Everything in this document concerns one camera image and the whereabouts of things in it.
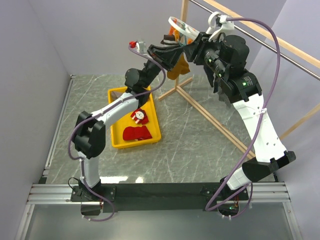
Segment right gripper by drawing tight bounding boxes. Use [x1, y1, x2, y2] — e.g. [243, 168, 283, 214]
[182, 31, 228, 79]

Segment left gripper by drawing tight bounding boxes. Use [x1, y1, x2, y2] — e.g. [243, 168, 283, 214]
[142, 45, 184, 89]

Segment mustard yellow sock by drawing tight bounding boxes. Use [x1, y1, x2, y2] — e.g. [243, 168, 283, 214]
[160, 34, 179, 46]
[167, 54, 190, 80]

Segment white round clip hanger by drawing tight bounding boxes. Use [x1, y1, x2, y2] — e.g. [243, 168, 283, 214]
[167, 11, 223, 47]

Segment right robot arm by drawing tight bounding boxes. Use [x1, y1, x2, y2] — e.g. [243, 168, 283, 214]
[185, 32, 296, 200]

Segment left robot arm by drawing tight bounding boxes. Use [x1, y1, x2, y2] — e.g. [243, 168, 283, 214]
[70, 44, 183, 201]

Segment navy blue hanging sock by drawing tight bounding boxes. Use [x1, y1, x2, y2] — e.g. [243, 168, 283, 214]
[213, 75, 221, 93]

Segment grey sock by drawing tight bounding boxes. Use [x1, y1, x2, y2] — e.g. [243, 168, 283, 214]
[110, 91, 123, 101]

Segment red white patterned sock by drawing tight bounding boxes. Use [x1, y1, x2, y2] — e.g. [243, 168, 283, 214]
[130, 108, 149, 125]

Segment yellow plastic tray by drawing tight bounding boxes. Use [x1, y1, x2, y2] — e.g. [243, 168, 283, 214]
[110, 95, 162, 149]

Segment metal hanging rod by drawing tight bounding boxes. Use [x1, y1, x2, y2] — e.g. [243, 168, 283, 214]
[191, 0, 320, 81]

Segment black base bar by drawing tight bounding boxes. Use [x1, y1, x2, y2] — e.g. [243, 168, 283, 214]
[70, 182, 253, 216]

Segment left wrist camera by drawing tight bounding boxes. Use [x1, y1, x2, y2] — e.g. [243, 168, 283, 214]
[128, 40, 148, 56]

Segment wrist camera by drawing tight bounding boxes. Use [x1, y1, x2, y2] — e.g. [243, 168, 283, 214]
[206, 14, 235, 42]
[128, 40, 148, 56]

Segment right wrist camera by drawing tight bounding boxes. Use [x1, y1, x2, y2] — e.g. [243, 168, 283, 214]
[206, 14, 235, 42]

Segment wooden rack frame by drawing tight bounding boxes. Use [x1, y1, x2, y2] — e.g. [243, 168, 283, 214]
[158, 0, 320, 153]

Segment aluminium rail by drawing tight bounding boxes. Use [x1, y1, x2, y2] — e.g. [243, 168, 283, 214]
[14, 73, 76, 240]

